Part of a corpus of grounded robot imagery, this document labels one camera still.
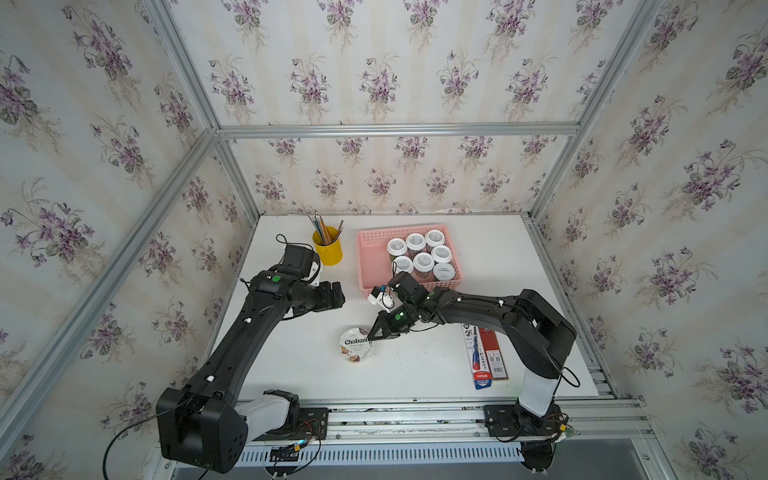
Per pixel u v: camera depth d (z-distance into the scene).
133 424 0.34
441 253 0.99
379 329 0.78
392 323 0.75
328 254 1.01
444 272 0.96
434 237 1.04
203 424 0.37
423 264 0.96
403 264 0.97
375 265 1.04
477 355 0.83
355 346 0.79
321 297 0.70
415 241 1.04
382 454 0.70
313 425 0.72
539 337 0.47
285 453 0.71
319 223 0.98
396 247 1.01
